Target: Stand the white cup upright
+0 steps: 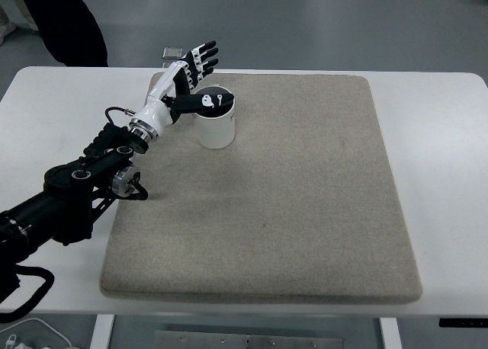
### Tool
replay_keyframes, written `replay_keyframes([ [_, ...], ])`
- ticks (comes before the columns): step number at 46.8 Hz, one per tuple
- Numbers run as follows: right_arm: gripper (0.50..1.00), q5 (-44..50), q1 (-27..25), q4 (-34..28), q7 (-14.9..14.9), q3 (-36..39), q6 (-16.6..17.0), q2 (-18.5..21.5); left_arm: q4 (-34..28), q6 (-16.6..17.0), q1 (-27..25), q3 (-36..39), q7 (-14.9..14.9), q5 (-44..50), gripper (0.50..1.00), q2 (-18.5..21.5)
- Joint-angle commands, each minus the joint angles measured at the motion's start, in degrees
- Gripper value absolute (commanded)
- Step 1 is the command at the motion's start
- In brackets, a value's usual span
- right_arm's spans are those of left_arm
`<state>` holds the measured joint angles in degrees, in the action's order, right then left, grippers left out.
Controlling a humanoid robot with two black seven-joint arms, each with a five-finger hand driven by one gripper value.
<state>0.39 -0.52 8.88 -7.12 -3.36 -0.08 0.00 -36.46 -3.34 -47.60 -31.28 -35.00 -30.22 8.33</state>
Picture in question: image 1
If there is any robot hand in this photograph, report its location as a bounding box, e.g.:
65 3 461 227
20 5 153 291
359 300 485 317
133 40 236 132

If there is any white cup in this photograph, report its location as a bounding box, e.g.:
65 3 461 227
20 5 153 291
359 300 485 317
193 85 237 150

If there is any small grey floor box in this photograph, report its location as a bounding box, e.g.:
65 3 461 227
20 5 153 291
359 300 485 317
160 46 185 69

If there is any person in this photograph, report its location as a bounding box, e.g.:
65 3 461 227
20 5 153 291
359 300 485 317
14 0 110 67

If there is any beige felt mat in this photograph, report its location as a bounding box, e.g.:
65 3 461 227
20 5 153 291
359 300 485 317
98 71 424 306

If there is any white table leg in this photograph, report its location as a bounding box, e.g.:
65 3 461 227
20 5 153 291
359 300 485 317
90 314 115 349
379 317 401 349

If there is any grey metal plate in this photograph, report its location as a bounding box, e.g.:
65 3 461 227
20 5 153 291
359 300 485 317
152 329 344 349

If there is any black table control panel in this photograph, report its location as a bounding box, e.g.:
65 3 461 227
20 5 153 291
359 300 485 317
438 317 488 329

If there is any white floor cable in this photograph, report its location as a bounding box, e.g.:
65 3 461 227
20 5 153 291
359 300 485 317
0 317 73 349

